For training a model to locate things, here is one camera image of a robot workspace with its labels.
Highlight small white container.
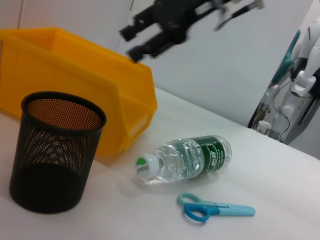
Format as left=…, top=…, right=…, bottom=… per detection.
left=258, top=120, right=273, bottom=134

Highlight black mesh pen holder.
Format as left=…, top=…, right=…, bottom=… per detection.
left=9, top=91, right=108, bottom=214

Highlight clear green-label water bottle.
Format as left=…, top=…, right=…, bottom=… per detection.
left=134, top=134, right=233, bottom=186

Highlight white teal background robot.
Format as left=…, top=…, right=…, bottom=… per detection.
left=268, top=19, right=320, bottom=146

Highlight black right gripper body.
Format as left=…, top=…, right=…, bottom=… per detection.
left=151, top=0, right=219, bottom=46

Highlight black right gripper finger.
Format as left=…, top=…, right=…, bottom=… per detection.
left=118, top=4, right=164, bottom=42
left=125, top=30, right=176, bottom=64

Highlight grey right gripper cable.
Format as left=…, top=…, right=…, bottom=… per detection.
left=213, top=0, right=266, bottom=32

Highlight yellow plastic bin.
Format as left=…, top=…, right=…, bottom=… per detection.
left=0, top=26, right=158, bottom=161

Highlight blue capped scissors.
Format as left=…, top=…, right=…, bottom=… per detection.
left=176, top=192, right=257, bottom=223

